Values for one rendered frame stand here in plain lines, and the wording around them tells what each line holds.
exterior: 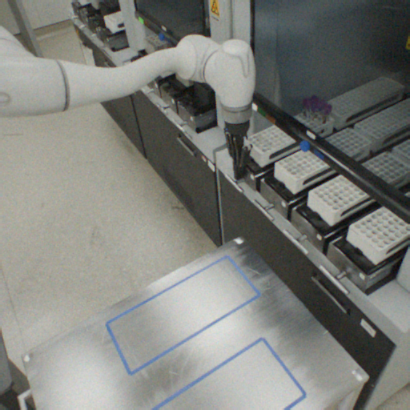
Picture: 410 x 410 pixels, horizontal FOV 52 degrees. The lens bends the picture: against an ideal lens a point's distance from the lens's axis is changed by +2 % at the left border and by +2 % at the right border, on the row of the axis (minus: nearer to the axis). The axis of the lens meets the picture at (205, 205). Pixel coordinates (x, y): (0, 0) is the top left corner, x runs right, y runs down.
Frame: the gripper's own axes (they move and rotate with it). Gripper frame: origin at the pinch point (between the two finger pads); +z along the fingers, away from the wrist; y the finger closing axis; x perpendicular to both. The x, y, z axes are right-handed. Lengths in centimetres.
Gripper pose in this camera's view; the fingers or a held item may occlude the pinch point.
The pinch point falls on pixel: (239, 170)
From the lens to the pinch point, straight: 135.3
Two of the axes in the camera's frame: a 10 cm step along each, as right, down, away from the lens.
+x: -8.6, 4.2, -3.0
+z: 0.8, 6.9, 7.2
